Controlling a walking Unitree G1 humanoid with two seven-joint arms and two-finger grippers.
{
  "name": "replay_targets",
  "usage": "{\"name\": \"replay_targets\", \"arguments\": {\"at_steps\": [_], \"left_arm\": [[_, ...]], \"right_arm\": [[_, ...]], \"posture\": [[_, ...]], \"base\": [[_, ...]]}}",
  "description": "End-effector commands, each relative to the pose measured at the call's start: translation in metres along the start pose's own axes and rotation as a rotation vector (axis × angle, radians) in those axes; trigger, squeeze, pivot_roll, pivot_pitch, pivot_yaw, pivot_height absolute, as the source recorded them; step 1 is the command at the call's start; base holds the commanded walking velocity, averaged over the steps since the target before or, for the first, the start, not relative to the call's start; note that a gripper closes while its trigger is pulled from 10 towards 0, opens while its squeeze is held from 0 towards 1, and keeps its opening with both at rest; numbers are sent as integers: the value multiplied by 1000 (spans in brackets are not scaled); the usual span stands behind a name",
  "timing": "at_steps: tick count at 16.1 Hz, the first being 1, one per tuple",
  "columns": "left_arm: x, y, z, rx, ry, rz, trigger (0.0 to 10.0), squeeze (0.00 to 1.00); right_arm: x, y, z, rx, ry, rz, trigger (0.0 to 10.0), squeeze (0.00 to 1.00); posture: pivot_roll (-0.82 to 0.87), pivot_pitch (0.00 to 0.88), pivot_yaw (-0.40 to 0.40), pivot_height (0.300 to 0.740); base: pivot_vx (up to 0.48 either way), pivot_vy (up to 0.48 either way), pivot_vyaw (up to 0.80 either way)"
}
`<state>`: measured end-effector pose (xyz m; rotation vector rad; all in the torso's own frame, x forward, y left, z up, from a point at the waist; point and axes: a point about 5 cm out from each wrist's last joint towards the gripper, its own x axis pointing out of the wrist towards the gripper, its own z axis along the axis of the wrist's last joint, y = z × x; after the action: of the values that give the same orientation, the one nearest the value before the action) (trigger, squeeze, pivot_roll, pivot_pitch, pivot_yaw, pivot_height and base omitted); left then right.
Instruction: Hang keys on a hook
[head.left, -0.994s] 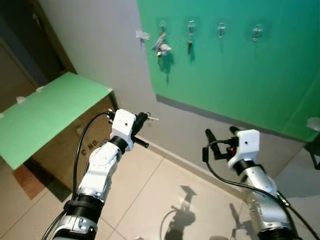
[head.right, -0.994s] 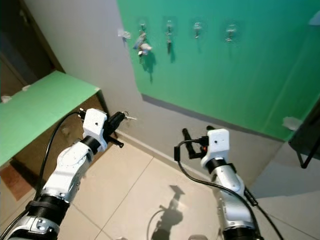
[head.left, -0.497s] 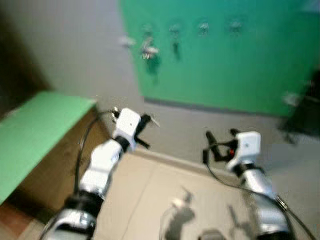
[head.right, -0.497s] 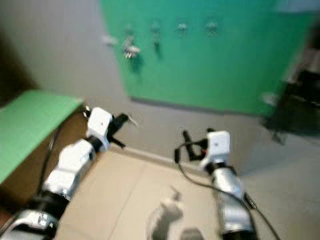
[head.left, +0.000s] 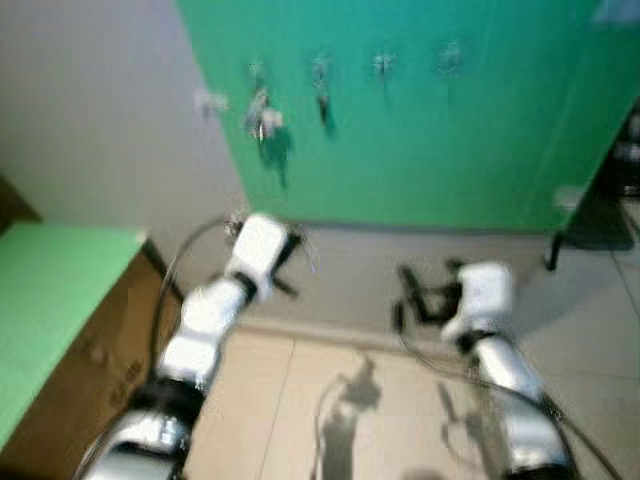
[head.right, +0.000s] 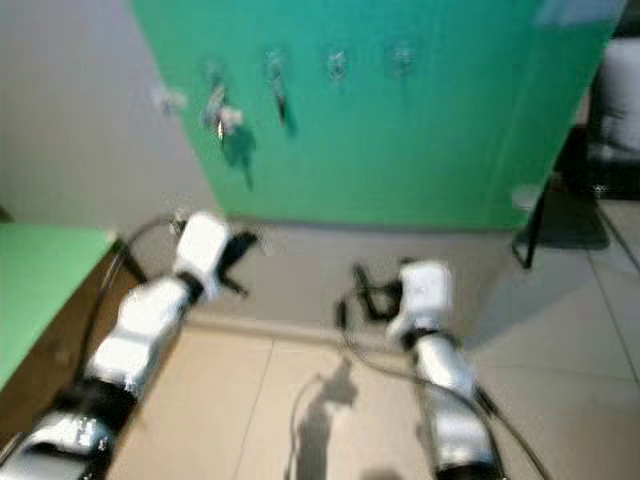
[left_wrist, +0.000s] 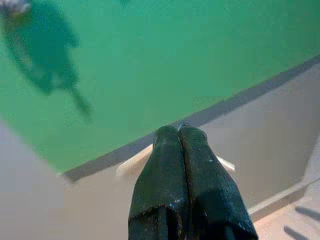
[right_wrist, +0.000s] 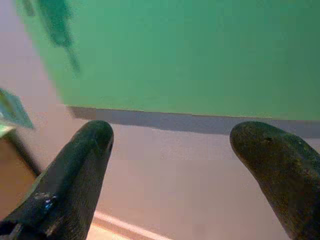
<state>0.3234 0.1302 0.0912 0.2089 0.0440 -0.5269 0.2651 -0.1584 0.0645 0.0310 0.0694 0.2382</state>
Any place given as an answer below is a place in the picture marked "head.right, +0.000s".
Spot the green board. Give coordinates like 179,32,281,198
128,0,629,233

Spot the single dark key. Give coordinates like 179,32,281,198
267,68,290,126

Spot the black board stand leg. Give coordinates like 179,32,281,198
518,190,553,270

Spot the green table top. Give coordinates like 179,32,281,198
0,221,119,389

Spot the black chair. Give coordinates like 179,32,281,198
552,35,640,251

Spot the white cushion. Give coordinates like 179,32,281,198
588,62,640,163

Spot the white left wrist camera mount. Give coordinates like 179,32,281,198
174,211,231,301

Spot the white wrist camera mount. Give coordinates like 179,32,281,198
387,259,455,343
174,211,231,301

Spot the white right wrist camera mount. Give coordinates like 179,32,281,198
387,259,455,343

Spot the key bunch with ring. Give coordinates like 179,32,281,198
203,85,246,141

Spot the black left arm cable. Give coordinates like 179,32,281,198
78,214,183,381

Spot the white wall hook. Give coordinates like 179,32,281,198
155,87,189,114

